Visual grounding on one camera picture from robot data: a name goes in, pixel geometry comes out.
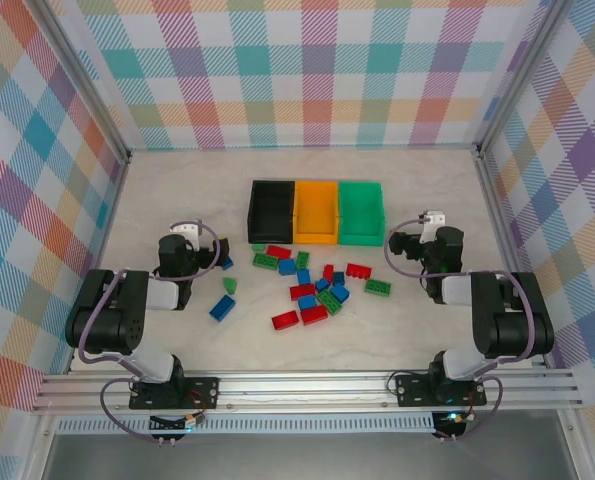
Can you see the green sloped lego brick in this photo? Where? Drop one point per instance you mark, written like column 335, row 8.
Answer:
column 230, row 285

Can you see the long green lego brick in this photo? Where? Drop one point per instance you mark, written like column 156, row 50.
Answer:
column 329, row 303
column 265, row 262
column 378, row 286

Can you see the long red lego brick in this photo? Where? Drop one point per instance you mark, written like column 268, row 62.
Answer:
column 302, row 291
column 278, row 251
column 317, row 315
column 285, row 320
column 358, row 270

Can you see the long blue lego brick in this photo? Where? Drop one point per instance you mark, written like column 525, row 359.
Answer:
column 221, row 306

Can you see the small red lego brick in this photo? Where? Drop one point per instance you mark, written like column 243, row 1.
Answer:
column 329, row 272

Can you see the left black-white robot arm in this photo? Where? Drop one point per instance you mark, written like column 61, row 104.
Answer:
column 102, row 310

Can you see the right black-white robot arm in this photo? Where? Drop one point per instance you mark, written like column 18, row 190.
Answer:
column 517, row 315

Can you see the green plastic bin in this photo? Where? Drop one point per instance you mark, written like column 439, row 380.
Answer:
column 359, row 215

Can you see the black plastic bin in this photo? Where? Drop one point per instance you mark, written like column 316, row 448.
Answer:
column 272, row 210

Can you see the orange plastic bin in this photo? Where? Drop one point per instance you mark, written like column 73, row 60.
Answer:
column 317, row 215

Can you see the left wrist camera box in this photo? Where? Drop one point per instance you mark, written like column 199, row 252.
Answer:
column 186, row 232

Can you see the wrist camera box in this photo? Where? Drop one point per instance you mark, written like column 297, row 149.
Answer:
column 434, row 220
column 186, row 232

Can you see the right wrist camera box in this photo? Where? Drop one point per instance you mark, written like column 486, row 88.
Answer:
column 434, row 220

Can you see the aluminium side frame rail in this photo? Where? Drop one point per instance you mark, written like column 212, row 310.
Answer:
column 494, row 200

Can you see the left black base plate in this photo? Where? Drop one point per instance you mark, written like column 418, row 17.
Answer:
column 202, row 392

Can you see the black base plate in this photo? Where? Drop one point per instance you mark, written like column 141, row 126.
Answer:
column 202, row 392
column 412, row 390

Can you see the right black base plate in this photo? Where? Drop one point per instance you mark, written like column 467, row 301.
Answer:
column 412, row 390

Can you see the aluminium mounting rail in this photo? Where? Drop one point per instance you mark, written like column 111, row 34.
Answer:
column 302, row 387

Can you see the aluminium frame post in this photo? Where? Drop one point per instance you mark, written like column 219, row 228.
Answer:
column 83, row 75
column 519, row 75

